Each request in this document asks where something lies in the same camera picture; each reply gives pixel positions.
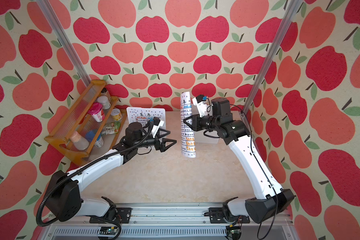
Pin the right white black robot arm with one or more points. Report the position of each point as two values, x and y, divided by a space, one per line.
270 197

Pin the magenta lid white cup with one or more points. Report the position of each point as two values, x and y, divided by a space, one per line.
97 112

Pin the green label snack packet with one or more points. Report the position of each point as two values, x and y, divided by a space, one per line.
111 128

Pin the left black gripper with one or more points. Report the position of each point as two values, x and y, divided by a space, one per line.
161 146

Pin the right aluminium corner post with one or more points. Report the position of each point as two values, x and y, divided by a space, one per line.
275 46

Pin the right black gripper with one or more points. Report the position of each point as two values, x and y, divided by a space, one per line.
195 125

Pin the left aluminium corner post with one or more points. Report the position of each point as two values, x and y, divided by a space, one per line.
59 31

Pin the aluminium corner post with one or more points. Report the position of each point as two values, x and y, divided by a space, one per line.
59 31
275 46

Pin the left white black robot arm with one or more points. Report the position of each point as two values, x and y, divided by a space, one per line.
63 201

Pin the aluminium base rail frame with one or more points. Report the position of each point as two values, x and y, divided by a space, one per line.
173 221

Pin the white menu rack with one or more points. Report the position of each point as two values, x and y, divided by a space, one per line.
201 138
145 117

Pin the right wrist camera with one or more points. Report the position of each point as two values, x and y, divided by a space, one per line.
201 104

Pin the white lidded jar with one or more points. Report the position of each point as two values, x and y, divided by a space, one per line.
104 101

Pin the pink capped clear bottle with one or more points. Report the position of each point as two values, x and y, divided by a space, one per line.
79 142

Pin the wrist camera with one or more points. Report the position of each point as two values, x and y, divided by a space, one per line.
201 104
154 125

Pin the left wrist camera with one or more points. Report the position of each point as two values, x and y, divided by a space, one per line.
154 125

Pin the orange wooden shelf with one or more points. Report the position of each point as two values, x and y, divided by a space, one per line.
78 119

